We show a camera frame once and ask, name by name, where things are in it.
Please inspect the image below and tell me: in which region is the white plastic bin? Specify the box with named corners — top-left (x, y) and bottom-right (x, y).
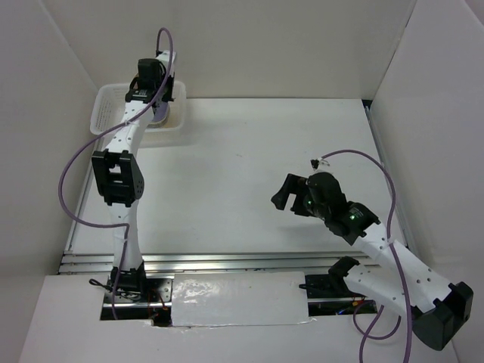
top-left (90, 80), bottom-right (187, 147)

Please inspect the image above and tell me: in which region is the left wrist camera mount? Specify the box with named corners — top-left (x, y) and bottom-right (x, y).
top-left (156, 50), bottom-right (177, 71)

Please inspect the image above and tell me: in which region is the purple plate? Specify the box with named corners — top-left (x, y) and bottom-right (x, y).
top-left (151, 101), bottom-right (170, 124)

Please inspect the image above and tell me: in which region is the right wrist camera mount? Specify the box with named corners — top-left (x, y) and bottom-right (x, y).
top-left (310, 157), bottom-right (330, 170)

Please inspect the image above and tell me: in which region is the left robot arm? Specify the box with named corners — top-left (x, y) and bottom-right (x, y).
top-left (92, 51), bottom-right (175, 302)

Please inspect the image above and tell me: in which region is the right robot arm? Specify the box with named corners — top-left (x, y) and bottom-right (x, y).
top-left (271, 172), bottom-right (473, 351)

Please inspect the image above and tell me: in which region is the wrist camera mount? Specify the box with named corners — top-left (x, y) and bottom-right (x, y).
top-left (156, 50), bottom-right (177, 71)
top-left (310, 157), bottom-right (330, 170)

